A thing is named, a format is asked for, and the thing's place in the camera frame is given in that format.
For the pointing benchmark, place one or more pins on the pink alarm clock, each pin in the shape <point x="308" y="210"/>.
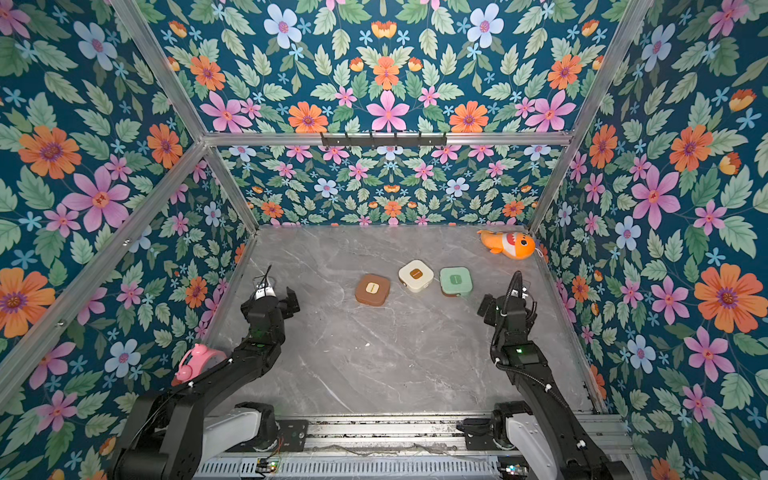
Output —
<point x="195" y="362"/>

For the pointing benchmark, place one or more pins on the cream nail clipper case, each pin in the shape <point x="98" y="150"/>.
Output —
<point x="416" y="275"/>

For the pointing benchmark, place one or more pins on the brown nail clipper case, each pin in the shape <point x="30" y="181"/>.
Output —
<point x="372" y="290"/>

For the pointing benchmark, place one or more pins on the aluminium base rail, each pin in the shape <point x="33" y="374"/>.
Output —
<point x="436" y="432"/>

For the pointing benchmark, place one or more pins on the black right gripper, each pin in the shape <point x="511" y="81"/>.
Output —
<point x="501" y="309"/>

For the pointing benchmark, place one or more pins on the green nail clipper case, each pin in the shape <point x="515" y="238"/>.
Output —
<point x="455" y="281"/>

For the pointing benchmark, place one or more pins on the orange clownfish plush toy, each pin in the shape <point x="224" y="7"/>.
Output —
<point x="513" y="245"/>

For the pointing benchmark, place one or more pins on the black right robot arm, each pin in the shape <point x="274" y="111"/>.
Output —
<point x="541" y="426"/>

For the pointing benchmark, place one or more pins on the black hook rail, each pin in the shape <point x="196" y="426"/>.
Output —
<point x="375" y="140"/>

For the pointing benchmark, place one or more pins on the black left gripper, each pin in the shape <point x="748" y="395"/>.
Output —
<point x="285" y="303"/>

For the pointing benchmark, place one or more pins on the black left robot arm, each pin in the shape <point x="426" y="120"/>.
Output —
<point x="169" y="434"/>

